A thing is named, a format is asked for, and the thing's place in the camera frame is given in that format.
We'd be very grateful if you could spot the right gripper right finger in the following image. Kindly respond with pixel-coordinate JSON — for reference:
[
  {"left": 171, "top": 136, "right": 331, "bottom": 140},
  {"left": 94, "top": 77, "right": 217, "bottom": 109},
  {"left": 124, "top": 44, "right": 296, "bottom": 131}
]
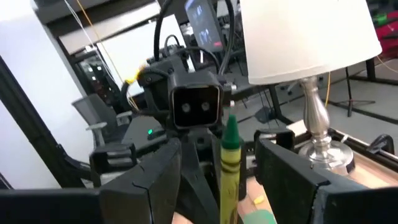
[{"left": 254, "top": 138, "right": 330, "bottom": 224}]

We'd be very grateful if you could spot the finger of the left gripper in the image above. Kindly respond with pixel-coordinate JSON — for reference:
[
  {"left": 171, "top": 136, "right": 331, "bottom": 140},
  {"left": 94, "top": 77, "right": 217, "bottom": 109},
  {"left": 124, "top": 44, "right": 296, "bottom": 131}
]
[
  {"left": 239, "top": 141, "right": 248, "bottom": 200},
  {"left": 175, "top": 132, "right": 221, "bottom": 224}
]

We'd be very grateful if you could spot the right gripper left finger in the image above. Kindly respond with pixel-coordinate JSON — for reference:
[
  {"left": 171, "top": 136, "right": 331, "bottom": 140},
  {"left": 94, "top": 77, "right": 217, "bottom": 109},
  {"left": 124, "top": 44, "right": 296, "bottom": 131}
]
[{"left": 99, "top": 138, "right": 183, "bottom": 224}]

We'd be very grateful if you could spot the green crayon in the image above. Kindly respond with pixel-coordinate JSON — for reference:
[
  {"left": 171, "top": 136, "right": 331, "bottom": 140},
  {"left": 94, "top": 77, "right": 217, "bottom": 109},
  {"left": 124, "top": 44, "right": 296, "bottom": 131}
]
[{"left": 220, "top": 114, "right": 242, "bottom": 224}]

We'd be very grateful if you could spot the yellow tape tag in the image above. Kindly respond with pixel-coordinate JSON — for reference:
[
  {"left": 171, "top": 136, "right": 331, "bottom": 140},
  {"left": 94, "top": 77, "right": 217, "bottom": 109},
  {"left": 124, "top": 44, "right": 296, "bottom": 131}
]
[{"left": 125, "top": 65, "right": 147, "bottom": 85}]

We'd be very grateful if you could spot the green translucent plastic bin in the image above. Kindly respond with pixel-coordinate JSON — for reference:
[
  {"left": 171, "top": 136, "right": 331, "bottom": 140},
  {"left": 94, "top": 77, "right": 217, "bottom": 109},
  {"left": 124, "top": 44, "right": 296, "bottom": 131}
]
[{"left": 243, "top": 209, "right": 277, "bottom": 224}]

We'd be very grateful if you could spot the grey office chair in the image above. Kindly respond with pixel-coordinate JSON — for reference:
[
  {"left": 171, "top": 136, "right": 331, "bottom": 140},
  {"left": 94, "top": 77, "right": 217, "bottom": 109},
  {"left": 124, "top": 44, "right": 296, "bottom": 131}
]
[{"left": 71, "top": 93, "right": 135, "bottom": 149}]

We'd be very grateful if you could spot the black computer monitor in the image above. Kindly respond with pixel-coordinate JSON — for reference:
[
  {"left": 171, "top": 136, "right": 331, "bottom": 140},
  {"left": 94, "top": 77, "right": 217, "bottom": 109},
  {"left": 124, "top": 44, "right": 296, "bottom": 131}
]
[{"left": 184, "top": 0, "right": 224, "bottom": 53}]

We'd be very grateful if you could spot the black table clamp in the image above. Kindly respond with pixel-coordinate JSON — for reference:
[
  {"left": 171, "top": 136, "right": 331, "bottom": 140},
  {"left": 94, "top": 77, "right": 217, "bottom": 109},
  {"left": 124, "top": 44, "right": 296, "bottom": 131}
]
[{"left": 366, "top": 133, "right": 396, "bottom": 156}]

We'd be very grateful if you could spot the black tripod stand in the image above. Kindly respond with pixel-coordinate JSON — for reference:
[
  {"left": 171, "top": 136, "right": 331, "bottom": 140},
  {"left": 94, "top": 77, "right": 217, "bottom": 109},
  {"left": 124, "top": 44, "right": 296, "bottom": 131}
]
[{"left": 334, "top": 67, "right": 377, "bottom": 118}]

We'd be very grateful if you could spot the white-shade lamp, silver base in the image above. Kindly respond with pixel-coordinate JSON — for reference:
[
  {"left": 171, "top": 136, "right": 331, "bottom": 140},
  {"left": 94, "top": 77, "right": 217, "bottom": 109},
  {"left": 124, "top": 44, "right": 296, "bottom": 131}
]
[{"left": 239, "top": 0, "right": 383, "bottom": 175}]

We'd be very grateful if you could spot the red crate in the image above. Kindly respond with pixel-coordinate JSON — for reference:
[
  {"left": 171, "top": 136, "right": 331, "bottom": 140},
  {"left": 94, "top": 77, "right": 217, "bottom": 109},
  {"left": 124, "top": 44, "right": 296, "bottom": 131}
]
[{"left": 374, "top": 11, "right": 398, "bottom": 60}]

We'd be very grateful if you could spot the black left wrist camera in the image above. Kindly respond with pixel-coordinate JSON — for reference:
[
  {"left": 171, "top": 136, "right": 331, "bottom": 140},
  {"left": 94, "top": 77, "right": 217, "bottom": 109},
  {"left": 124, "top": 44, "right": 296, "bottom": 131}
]
[{"left": 169, "top": 72, "right": 223, "bottom": 130}]

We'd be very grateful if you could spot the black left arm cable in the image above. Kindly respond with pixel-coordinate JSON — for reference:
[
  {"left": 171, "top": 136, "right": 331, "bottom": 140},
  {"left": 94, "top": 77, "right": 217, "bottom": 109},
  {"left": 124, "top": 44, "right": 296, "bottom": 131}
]
[
  {"left": 217, "top": 0, "right": 236, "bottom": 77},
  {"left": 154, "top": 0, "right": 174, "bottom": 62}
]

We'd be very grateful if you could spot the black rig upright post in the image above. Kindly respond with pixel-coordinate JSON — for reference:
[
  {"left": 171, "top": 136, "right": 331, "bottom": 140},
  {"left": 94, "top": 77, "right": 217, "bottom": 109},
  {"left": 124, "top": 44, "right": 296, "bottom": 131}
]
[{"left": 0, "top": 55, "right": 91, "bottom": 189}]

